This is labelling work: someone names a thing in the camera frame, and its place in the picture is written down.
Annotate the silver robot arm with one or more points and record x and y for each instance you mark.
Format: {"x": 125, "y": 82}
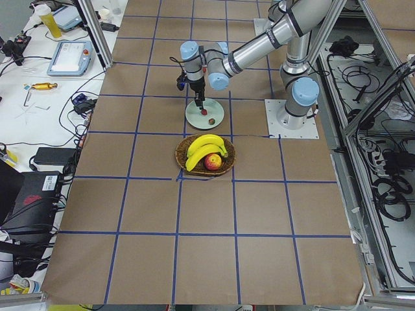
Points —
{"x": 302, "y": 26}

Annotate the red yellow apple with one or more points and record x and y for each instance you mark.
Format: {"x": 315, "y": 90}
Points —
{"x": 212, "y": 162}

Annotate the aluminium frame post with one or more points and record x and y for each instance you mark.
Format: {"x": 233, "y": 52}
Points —
{"x": 91, "y": 22}

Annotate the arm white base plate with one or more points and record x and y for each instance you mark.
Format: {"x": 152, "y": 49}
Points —
{"x": 282, "y": 125}
{"x": 262, "y": 25}

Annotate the yellow bottle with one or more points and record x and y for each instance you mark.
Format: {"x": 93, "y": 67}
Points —
{"x": 44, "y": 12}

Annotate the brown wicker basket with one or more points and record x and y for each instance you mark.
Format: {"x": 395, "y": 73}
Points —
{"x": 200, "y": 169}

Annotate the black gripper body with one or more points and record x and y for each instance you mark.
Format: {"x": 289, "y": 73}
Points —
{"x": 196, "y": 85}

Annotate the yellow banana bunch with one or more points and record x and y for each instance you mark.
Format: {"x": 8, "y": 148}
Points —
{"x": 201, "y": 147}

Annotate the black power adapter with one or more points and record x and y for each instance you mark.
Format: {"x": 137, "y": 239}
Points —
{"x": 53, "y": 156}

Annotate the grey teach pendant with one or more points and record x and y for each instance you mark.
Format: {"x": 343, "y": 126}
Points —
{"x": 71, "y": 58}
{"x": 67, "y": 18}

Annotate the black computer case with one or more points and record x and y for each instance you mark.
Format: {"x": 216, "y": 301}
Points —
{"x": 28, "y": 200}

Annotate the gold wrapped tool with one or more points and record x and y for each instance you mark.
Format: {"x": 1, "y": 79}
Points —
{"x": 45, "y": 86}

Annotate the pale green round plate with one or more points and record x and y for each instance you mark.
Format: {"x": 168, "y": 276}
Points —
{"x": 197, "y": 120}

